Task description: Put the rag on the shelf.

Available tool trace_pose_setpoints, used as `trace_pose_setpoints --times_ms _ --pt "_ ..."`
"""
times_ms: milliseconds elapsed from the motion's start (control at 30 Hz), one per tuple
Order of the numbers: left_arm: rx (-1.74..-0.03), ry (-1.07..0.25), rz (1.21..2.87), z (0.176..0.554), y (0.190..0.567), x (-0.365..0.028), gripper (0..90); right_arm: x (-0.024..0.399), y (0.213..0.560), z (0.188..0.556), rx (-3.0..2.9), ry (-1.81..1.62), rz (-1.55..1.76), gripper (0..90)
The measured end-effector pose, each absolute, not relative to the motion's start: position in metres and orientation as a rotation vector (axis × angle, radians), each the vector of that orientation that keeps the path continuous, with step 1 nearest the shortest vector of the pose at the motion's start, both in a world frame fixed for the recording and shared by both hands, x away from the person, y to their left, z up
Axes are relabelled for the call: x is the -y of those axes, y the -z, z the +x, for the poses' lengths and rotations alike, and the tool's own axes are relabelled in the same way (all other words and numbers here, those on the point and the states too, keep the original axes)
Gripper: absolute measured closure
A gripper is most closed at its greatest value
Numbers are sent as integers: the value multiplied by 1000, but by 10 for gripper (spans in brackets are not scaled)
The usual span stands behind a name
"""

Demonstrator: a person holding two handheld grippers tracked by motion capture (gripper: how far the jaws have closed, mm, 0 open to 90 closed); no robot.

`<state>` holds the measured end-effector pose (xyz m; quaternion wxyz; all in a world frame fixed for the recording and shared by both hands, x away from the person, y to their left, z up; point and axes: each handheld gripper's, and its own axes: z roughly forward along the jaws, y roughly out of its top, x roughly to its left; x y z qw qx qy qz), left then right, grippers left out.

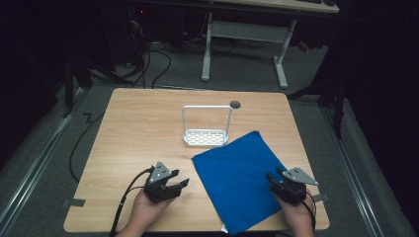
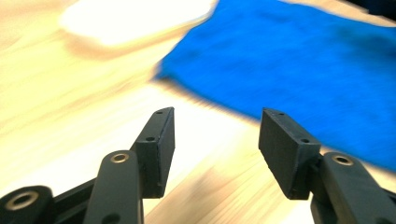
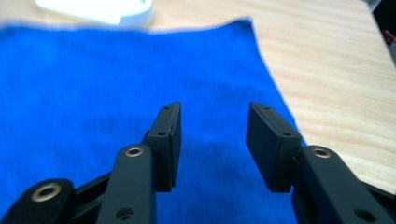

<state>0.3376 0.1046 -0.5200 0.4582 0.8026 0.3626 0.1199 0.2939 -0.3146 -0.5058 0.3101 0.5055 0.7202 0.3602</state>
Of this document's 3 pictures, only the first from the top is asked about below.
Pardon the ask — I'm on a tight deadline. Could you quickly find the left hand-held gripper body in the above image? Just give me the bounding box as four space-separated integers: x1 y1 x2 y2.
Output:
142 161 183 204

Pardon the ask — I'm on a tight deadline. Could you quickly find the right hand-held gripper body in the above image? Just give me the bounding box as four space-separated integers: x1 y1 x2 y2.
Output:
270 167 319 204

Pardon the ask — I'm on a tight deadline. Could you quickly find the blue cloth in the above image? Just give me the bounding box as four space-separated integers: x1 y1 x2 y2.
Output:
191 130 292 237

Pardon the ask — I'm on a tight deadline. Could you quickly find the white plastic rack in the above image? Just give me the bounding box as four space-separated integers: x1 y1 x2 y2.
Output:
181 105 233 148

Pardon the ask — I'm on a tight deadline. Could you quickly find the person's left hand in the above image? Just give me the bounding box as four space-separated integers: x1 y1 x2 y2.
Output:
129 190 175 229

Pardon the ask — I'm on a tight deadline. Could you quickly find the person's right hand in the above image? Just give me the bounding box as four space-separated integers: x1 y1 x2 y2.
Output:
272 192 316 229

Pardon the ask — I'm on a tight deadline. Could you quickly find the black metal stand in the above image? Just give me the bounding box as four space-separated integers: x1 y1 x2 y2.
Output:
288 74 348 139
61 58 94 119

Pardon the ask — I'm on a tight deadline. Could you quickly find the white-framed wooden desk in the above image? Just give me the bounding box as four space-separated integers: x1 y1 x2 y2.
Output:
201 0 341 90

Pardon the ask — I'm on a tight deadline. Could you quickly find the black computer tower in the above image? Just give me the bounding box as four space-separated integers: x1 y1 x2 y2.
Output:
108 6 150 67

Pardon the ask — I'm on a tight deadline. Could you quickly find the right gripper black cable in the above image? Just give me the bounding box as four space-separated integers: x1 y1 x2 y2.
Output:
286 182 318 232

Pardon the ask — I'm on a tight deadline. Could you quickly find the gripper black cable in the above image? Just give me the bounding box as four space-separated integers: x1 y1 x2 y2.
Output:
109 166 156 237
286 182 318 232

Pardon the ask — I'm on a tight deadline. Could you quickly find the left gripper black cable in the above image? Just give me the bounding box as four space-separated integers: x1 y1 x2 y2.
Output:
109 166 156 237

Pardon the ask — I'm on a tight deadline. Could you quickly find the metal floor rail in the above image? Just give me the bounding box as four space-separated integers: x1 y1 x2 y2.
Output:
0 88 87 232
321 105 387 237

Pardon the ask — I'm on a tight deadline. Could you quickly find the black looped floor cable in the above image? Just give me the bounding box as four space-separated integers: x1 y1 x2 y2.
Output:
131 42 173 90

